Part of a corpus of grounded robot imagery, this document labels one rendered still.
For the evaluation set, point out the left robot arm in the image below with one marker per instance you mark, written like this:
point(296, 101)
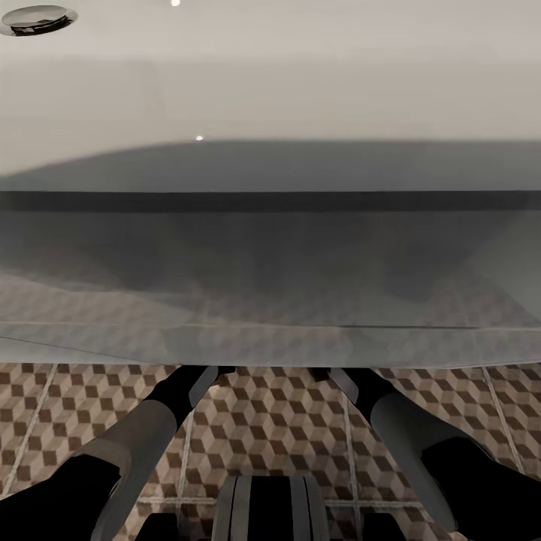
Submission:
point(91, 495)

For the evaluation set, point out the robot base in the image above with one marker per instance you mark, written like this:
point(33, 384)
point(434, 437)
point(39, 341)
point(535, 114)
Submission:
point(377, 527)

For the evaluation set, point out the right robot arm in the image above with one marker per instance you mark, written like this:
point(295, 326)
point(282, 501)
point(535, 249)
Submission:
point(460, 485)

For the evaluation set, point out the furniture sink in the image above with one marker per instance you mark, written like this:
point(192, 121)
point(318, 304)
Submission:
point(271, 183)

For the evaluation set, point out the robot trunk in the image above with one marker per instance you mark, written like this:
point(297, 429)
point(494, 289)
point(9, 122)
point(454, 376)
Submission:
point(270, 508)

